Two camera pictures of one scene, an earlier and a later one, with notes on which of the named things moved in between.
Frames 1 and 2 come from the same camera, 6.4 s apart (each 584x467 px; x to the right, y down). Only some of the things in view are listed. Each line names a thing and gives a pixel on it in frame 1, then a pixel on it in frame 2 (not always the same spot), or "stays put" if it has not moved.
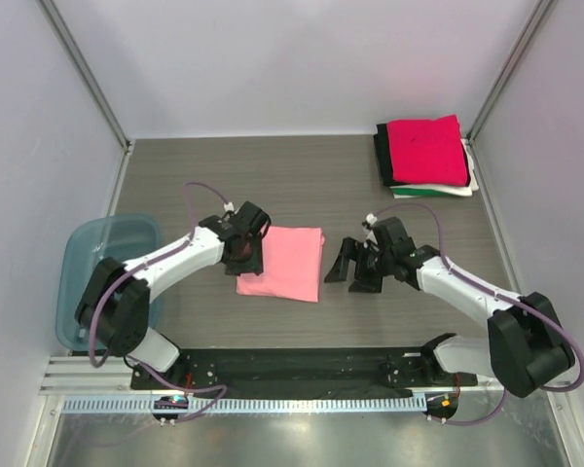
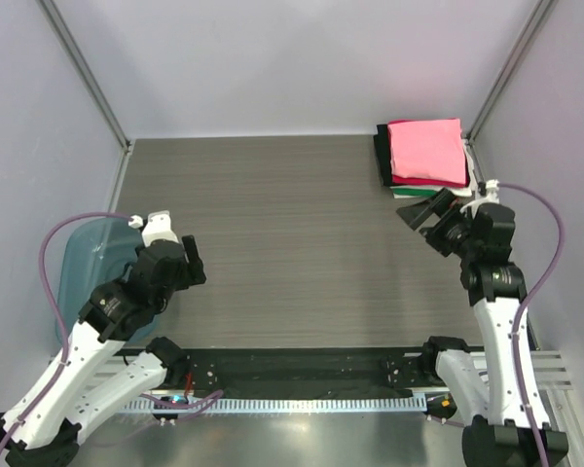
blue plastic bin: (83, 242) stays put
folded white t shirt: (455, 190) stays put
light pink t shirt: (291, 265) → (428, 149)
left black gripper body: (248, 266) → (185, 271)
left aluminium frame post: (84, 68) stays put
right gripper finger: (347, 252) → (423, 211)
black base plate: (299, 373) stays put
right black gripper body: (366, 269) → (438, 220)
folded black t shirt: (383, 155) stays put
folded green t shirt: (419, 192) stays put
